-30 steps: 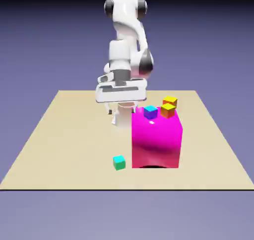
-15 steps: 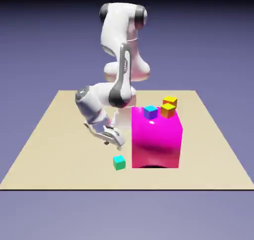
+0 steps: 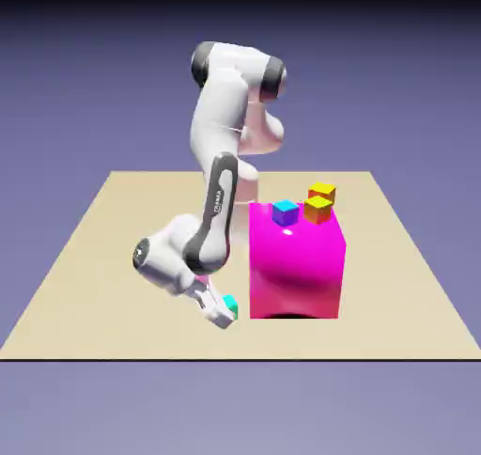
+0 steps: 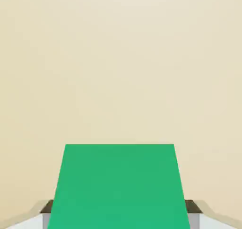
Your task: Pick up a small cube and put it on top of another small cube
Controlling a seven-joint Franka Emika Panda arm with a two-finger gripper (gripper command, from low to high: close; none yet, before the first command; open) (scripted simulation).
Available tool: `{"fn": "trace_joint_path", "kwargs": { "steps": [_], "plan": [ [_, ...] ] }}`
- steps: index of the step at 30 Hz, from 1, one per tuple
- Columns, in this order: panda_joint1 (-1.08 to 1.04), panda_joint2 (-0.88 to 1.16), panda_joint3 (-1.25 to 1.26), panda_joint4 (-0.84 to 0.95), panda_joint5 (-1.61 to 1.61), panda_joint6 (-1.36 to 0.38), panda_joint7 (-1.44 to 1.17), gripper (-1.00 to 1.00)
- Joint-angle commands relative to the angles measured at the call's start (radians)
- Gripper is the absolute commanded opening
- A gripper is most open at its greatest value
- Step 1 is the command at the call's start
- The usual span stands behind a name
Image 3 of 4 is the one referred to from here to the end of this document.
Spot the small orange cube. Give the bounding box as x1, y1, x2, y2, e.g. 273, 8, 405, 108
303, 195, 334, 226
307, 181, 337, 206

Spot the small green cube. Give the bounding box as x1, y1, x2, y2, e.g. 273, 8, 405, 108
221, 293, 240, 322

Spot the small blue cube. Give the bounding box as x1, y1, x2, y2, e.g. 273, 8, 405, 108
272, 199, 301, 228

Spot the large magenta box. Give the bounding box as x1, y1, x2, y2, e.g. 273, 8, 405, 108
248, 200, 348, 321

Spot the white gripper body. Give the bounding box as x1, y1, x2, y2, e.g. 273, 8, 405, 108
194, 284, 238, 331

